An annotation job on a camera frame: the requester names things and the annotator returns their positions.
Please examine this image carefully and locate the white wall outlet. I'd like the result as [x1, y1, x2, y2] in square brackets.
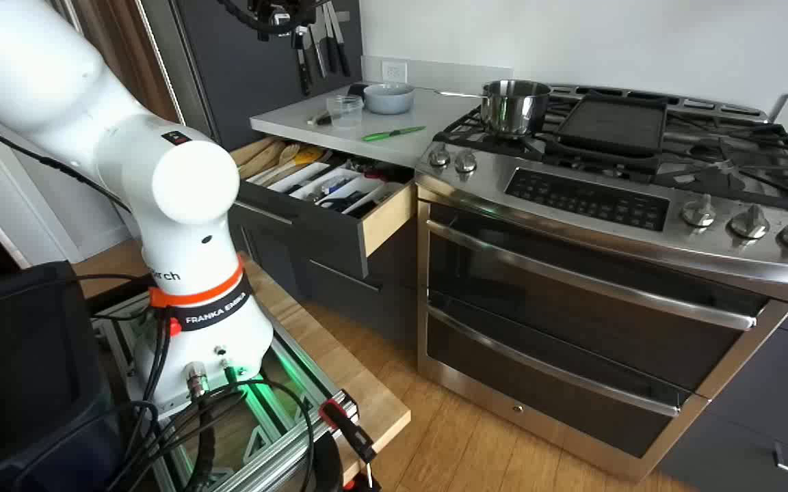
[380, 57, 413, 86]

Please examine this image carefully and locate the open wooden utensil drawer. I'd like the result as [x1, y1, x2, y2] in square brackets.
[228, 135, 415, 281]

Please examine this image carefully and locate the light blue bowl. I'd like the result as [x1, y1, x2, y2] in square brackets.
[362, 83, 418, 118]

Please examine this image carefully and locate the black cable bundle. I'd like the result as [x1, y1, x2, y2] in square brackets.
[95, 310, 324, 492]

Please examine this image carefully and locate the wooden robot platform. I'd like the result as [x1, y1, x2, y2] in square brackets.
[75, 237, 413, 486]

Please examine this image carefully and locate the dark cabinet with handle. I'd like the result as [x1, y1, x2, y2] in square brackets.
[658, 281, 788, 492]

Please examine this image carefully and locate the black griddle pan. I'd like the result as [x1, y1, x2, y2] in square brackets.
[555, 94, 670, 159]

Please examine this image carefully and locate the green handled knife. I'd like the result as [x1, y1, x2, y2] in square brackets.
[358, 123, 430, 144]

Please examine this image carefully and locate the wooden spoon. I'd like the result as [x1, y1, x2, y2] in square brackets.
[233, 135, 310, 185]

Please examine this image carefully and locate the black handled utensil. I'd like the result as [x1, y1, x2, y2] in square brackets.
[314, 172, 389, 213]

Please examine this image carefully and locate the red and black clamp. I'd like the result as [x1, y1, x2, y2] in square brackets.
[317, 392, 383, 492]

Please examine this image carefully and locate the black plastic bin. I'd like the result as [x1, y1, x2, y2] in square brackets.
[0, 261, 129, 492]

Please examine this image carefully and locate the short steel oven handle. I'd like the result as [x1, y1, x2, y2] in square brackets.
[424, 303, 690, 420]

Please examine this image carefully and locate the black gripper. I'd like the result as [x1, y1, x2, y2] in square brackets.
[244, 0, 300, 42]

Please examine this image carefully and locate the stainless steel pot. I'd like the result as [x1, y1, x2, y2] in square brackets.
[439, 76, 554, 140]

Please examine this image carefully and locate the grey utensil handle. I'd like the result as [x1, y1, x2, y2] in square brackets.
[761, 90, 788, 125]

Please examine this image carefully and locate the black handled wall knife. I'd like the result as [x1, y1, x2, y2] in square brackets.
[324, 0, 352, 79]
[292, 25, 314, 99]

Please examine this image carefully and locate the white handled utensil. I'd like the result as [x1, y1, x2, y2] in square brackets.
[266, 159, 335, 194]
[287, 164, 362, 202]

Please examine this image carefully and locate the stainless steel gas range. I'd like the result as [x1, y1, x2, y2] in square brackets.
[413, 79, 788, 485]

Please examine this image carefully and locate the dark cabinet below drawer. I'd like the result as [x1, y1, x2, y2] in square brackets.
[228, 209, 418, 352]

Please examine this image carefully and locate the long steel oven handle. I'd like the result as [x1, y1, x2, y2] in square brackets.
[424, 215, 761, 334]

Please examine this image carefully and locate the aluminium extrusion frame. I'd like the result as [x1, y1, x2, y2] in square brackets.
[91, 289, 352, 492]

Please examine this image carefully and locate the clear plastic lunch box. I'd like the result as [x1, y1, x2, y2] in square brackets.
[324, 90, 366, 120]

